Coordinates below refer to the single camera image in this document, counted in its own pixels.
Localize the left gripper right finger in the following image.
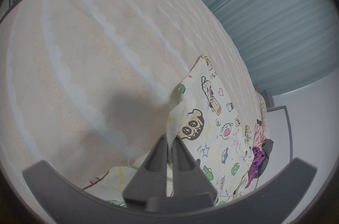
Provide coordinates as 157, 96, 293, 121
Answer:
146, 137, 218, 214

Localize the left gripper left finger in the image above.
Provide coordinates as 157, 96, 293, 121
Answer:
122, 136, 169, 209

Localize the white printed pyjama top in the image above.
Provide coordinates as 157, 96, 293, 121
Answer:
82, 54, 258, 207

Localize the bed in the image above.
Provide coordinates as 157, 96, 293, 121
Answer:
0, 0, 294, 207

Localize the purple satin garment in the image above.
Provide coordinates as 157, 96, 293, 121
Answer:
248, 147, 266, 189

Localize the pink garment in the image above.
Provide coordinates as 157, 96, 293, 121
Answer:
254, 124, 266, 148

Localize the black garment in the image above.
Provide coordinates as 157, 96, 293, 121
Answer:
261, 138, 274, 178

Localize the pale pink pillow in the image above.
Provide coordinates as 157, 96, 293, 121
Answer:
255, 92, 268, 123

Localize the grey bedside table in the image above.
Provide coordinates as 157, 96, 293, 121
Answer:
254, 84, 274, 109

